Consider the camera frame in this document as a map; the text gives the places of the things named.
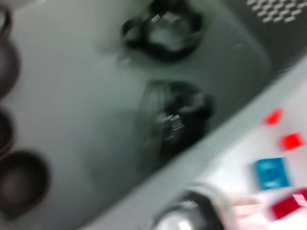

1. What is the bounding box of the small red cube brick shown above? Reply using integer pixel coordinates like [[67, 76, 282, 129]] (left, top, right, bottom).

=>
[[280, 133, 307, 150], [262, 108, 285, 125]]

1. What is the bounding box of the dark red curved brick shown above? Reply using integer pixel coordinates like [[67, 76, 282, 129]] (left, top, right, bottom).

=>
[[270, 188, 307, 220]]

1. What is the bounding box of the blue square brick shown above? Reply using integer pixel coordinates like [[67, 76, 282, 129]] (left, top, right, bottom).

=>
[[254, 157, 292, 191]]

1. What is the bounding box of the grey perforated storage bin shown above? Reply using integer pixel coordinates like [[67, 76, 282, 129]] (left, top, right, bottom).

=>
[[0, 0, 307, 230]]

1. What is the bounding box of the small black teacup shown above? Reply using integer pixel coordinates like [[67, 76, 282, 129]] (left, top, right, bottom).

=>
[[0, 150, 51, 220]]

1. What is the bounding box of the glass teacup with black base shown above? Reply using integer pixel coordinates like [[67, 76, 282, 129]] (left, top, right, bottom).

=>
[[141, 80, 215, 159], [153, 182, 238, 230], [121, 9, 203, 62]]

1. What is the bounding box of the black ceramic teapot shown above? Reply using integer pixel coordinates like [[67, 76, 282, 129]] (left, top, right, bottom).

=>
[[0, 7, 20, 99]]

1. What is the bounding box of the white oblong brick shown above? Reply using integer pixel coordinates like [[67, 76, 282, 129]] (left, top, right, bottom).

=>
[[230, 195, 263, 218]]

